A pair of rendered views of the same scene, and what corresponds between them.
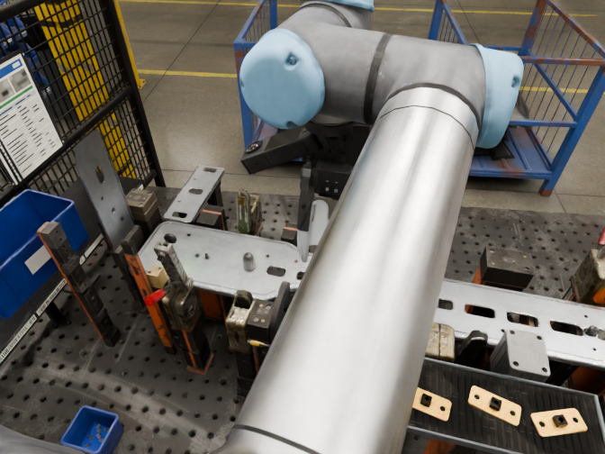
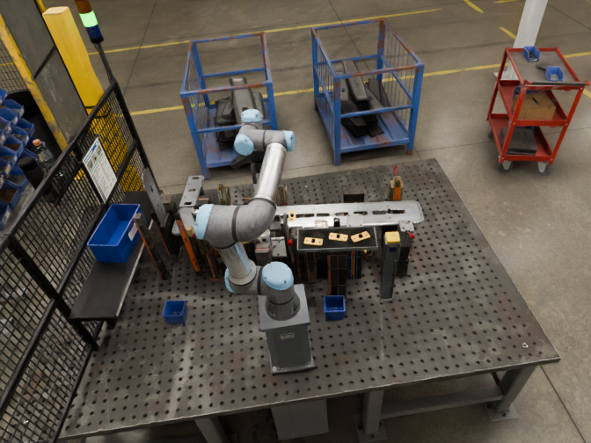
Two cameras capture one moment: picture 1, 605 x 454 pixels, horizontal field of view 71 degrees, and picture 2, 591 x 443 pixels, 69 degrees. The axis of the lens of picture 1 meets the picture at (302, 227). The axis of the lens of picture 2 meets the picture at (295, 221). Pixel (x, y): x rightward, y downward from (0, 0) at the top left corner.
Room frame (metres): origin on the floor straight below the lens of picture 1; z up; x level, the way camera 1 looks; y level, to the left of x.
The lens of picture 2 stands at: (-1.01, 0.06, 2.62)
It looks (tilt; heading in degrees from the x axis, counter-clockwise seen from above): 44 degrees down; 351
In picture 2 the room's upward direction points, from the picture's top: 6 degrees counter-clockwise
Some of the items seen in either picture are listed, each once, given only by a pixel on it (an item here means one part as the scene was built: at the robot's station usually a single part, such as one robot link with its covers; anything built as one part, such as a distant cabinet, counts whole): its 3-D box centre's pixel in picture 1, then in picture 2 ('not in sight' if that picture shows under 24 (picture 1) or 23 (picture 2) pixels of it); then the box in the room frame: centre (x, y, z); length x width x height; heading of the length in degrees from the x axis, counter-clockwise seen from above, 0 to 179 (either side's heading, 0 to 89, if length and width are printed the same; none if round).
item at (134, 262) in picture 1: (152, 304); (188, 246); (0.68, 0.41, 0.95); 0.03 x 0.01 x 0.50; 76
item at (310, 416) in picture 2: not in sight; (295, 386); (0.06, -0.01, 0.33); 0.31 x 0.31 x 0.66; 84
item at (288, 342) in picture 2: not in sight; (287, 330); (0.06, -0.01, 0.90); 0.21 x 0.21 x 0.40; 84
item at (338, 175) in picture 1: (334, 154); (259, 157); (0.47, -0.04, 1.58); 0.09 x 0.08 x 0.12; 76
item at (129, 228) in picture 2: (17, 249); (119, 232); (0.75, 0.73, 1.09); 0.30 x 0.17 x 0.13; 160
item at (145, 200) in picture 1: (151, 238); (172, 221); (1.00, 0.50, 0.88); 0.08 x 0.08 x 0.36; 76
